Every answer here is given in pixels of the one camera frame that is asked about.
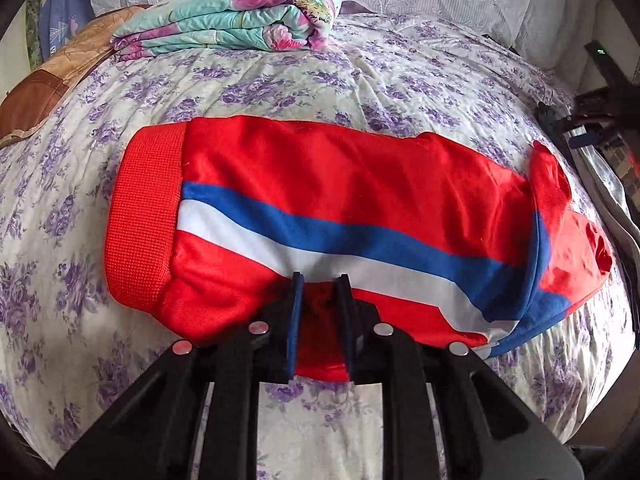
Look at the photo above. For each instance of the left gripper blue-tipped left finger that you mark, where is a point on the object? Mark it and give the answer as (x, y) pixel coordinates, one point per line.
(193, 412)

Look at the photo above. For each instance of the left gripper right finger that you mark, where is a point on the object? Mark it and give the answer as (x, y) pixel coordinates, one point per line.
(446, 414)

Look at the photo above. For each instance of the red blue white pants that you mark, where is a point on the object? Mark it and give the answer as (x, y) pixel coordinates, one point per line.
(211, 219)

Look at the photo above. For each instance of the purple floral bed sheet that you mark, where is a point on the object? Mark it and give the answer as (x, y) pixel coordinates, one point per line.
(68, 350)

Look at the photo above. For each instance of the folded teal floral quilt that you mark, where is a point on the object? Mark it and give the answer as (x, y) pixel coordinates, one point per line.
(264, 25)

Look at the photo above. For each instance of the brown pillow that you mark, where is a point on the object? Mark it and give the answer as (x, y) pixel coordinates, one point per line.
(30, 103)

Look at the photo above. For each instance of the blue patterned cloth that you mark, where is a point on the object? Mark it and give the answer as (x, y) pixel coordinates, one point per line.
(51, 24)

